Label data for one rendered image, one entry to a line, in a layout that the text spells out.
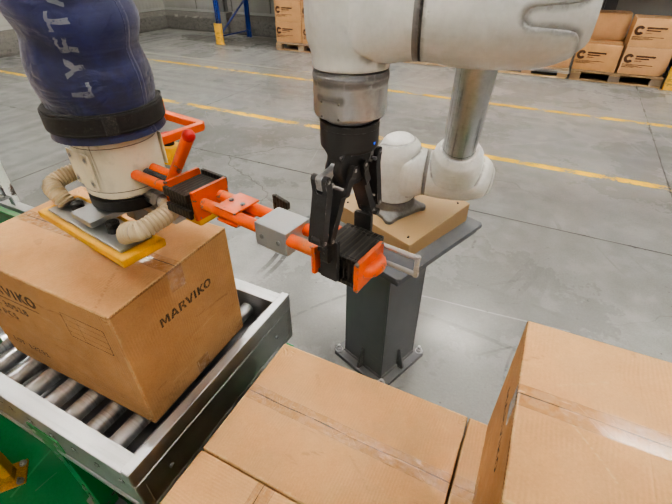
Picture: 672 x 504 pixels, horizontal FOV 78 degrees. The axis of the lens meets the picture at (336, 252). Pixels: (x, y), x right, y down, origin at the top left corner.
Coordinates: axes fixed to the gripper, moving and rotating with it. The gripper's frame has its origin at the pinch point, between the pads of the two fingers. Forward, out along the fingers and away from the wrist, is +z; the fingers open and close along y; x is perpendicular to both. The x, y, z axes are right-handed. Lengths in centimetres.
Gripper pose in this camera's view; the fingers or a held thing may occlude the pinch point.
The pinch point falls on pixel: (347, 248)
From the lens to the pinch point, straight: 63.3
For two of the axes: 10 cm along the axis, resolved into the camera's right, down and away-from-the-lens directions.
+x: 8.1, 3.4, -4.7
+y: -5.8, 4.7, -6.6
